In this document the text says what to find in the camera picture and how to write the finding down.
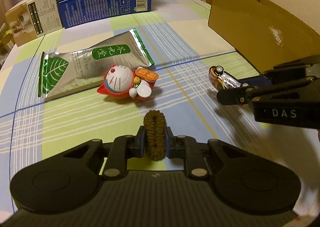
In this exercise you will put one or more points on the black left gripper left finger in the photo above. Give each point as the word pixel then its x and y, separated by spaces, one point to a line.
pixel 123 148

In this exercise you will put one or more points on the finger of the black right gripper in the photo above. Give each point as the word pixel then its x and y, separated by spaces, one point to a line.
pixel 245 95
pixel 286 73

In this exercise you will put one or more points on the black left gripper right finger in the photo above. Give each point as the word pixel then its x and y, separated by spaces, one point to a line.
pixel 186 148

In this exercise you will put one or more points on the toy car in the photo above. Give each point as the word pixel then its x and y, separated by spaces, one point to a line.
pixel 222 80

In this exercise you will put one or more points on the large cardboard box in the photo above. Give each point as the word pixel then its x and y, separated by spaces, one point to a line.
pixel 263 32

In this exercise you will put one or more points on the red Doraemon figurine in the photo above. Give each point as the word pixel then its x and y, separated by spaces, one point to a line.
pixel 122 82

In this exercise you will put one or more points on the plaid bed sheet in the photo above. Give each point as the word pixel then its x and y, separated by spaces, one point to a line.
pixel 183 48

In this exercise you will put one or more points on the silver green tea packet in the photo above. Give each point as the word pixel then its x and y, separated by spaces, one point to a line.
pixel 62 73

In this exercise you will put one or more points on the white beige product box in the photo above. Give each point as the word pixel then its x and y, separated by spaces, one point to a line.
pixel 31 19

